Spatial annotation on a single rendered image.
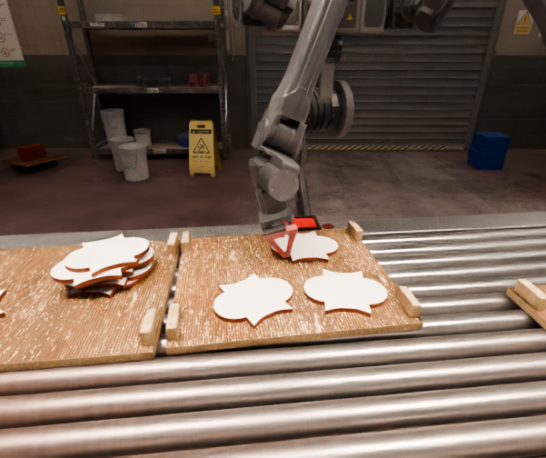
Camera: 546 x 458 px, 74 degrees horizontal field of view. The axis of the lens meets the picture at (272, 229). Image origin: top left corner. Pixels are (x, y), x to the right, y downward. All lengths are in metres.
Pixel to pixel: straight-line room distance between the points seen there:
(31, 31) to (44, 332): 5.62
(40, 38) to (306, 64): 5.54
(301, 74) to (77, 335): 0.56
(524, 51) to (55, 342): 6.02
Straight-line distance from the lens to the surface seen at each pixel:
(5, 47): 6.35
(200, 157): 4.26
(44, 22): 6.05
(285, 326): 0.60
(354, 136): 5.46
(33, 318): 0.73
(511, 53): 6.08
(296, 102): 0.68
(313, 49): 0.69
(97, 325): 0.66
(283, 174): 0.62
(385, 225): 1.00
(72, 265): 0.73
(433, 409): 0.57
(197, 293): 0.68
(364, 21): 1.37
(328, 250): 0.78
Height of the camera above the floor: 1.33
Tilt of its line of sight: 27 degrees down
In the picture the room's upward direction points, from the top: straight up
